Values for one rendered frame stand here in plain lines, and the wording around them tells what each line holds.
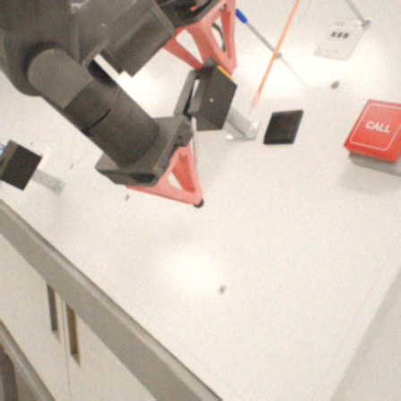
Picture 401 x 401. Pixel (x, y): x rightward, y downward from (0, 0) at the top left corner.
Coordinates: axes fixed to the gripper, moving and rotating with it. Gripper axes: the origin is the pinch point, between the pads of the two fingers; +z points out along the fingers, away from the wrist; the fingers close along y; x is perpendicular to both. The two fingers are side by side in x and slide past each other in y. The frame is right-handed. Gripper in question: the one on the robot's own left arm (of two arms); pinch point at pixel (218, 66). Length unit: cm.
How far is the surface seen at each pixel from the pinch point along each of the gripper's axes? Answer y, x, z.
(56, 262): 28.7, 19.6, 16.0
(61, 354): 47, 25, 39
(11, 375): 105, 28, 68
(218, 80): -2.0, 2.8, 0.2
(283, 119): -6.2, 1.1, 7.0
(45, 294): 50, 19, 30
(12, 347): 88, 25, 52
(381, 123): -19.4, 4.8, 5.9
